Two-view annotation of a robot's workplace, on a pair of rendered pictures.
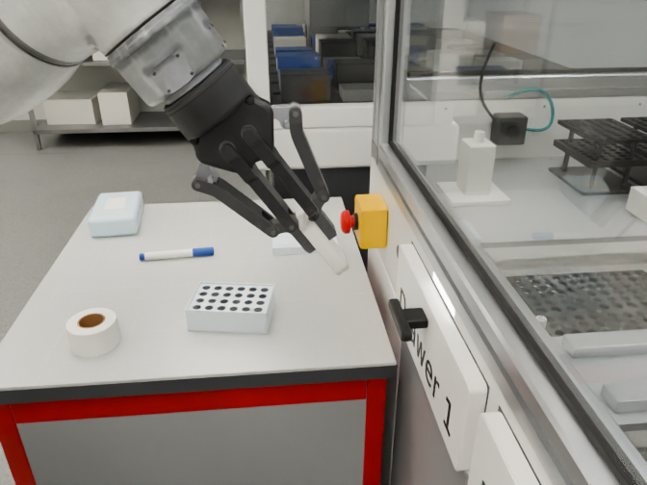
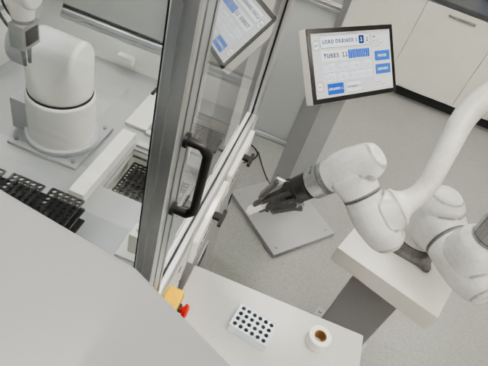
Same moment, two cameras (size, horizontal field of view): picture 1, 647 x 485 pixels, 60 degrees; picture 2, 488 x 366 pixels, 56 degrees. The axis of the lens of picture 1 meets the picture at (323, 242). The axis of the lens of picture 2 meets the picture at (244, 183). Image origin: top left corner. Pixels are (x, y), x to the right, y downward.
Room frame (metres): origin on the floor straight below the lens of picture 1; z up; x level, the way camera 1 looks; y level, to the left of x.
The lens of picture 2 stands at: (1.48, 0.11, 2.00)
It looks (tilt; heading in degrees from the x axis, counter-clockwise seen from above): 43 degrees down; 190
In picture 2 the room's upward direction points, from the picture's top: 19 degrees clockwise
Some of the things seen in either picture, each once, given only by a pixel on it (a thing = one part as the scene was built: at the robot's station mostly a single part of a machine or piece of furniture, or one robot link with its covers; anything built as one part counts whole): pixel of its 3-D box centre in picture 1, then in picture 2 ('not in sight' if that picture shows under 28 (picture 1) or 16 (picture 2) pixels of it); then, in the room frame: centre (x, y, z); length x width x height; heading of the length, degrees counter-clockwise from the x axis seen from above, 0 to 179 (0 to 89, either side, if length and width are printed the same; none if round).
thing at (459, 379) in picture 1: (430, 340); (208, 220); (0.53, -0.13, 0.87); 0.29 x 0.02 x 0.11; 6
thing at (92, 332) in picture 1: (93, 331); (318, 338); (0.68, 0.34, 0.78); 0.07 x 0.07 x 0.04
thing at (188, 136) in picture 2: not in sight; (191, 181); (0.96, -0.07, 1.45); 0.05 x 0.03 x 0.19; 96
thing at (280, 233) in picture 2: not in sight; (308, 153); (-0.49, 0.04, 0.51); 0.50 x 0.45 x 1.02; 54
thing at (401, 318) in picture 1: (409, 319); (218, 216); (0.53, -0.10, 0.91); 0.07 x 0.04 x 0.01; 6
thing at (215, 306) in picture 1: (232, 306); (252, 326); (0.74, 0.14, 0.78); 0.12 x 0.08 x 0.04; 86
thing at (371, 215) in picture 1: (368, 220); (171, 305); (0.86, -0.08, 0.88); 0.07 x 0.05 x 0.07; 6
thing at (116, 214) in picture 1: (116, 213); not in sight; (1.10, 0.44, 0.78); 0.15 x 0.10 x 0.04; 11
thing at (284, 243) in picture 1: (303, 240); not in sight; (1.00, 0.04, 0.77); 0.13 x 0.09 x 0.02; 96
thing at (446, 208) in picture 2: not in sight; (434, 216); (0.18, 0.54, 1.00); 0.18 x 0.16 x 0.22; 40
